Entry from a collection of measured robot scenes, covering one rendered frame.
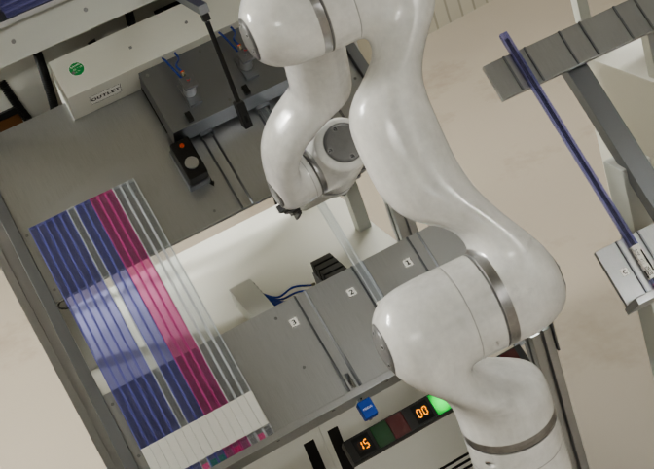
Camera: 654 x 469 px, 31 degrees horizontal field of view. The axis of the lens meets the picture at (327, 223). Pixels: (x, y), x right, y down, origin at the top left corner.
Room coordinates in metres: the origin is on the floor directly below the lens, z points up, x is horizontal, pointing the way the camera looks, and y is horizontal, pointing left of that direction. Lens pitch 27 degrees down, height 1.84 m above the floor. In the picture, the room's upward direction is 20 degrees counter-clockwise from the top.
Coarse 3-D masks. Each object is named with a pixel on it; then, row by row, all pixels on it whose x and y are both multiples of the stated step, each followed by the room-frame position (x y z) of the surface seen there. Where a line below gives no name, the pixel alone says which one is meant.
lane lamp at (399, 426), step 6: (396, 414) 1.54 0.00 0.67; (390, 420) 1.53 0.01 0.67; (396, 420) 1.53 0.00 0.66; (402, 420) 1.53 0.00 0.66; (390, 426) 1.53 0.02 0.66; (396, 426) 1.53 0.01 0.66; (402, 426) 1.52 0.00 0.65; (408, 426) 1.52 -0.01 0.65; (396, 432) 1.52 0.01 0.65; (402, 432) 1.52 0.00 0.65; (408, 432) 1.52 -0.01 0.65; (396, 438) 1.51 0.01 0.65
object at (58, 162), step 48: (144, 96) 2.01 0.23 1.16; (0, 144) 1.97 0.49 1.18; (48, 144) 1.96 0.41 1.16; (96, 144) 1.95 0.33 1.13; (144, 144) 1.94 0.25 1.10; (240, 144) 1.92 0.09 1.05; (0, 192) 1.90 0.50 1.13; (48, 192) 1.89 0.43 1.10; (96, 192) 1.88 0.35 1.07; (144, 192) 1.87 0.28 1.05; (192, 192) 1.86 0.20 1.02; (240, 192) 1.85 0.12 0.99
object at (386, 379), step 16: (368, 384) 1.56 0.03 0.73; (384, 384) 1.58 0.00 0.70; (336, 400) 1.54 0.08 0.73; (352, 400) 1.55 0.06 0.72; (304, 416) 1.53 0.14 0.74; (320, 416) 1.53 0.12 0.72; (288, 432) 1.51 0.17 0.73; (304, 432) 1.56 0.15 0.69; (256, 448) 1.50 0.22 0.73; (272, 448) 1.54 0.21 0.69; (224, 464) 1.49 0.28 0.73; (240, 464) 1.52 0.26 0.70
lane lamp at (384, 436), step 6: (384, 420) 1.54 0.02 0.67; (378, 426) 1.53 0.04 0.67; (384, 426) 1.53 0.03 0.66; (372, 432) 1.52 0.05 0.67; (378, 432) 1.52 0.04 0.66; (384, 432) 1.52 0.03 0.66; (390, 432) 1.52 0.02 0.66; (378, 438) 1.52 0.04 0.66; (384, 438) 1.51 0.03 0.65; (390, 438) 1.51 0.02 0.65; (378, 444) 1.51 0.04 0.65; (384, 444) 1.51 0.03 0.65
